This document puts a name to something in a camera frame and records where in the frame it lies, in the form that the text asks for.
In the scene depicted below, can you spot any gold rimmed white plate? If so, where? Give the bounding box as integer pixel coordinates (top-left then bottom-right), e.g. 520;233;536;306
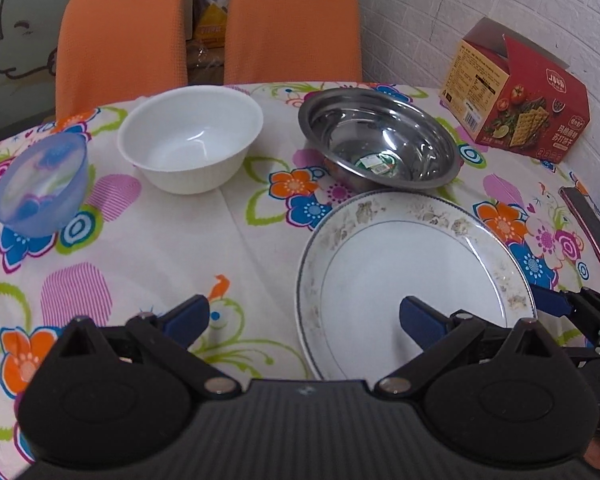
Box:
294;191;536;384

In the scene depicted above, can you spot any blue translucent plastic bowl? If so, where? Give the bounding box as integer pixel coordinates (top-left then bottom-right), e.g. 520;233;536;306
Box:
0;132;88;238

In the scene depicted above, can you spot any white ceramic bowl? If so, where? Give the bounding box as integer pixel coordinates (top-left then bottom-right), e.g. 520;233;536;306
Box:
118;86;264;195

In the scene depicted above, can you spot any stainless steel bowl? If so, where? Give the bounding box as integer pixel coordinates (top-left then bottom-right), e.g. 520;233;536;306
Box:
298;88;460;193

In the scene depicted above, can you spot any black smartphone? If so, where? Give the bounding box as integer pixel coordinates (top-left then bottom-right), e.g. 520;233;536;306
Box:
559;186;600;262

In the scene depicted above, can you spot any floral tablecloth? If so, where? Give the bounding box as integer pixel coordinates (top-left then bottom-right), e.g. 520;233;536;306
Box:
0;82;600;479

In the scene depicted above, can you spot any red cracker box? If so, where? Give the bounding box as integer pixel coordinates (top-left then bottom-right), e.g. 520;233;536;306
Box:
440;18;591;164

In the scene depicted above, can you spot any left orange chair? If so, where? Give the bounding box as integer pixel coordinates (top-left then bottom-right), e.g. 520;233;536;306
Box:
55;0;187;119

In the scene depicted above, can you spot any orange chair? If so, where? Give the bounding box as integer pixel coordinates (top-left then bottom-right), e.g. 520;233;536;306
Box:
55;0;187;119
224;0;363;84

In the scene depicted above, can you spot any right orange chair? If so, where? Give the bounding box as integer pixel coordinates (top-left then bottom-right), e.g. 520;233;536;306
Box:
224;0;363;84

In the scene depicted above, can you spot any glass door with rabbit drawing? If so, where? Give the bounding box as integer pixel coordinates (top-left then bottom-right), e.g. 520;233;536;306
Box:
0;0;68;140

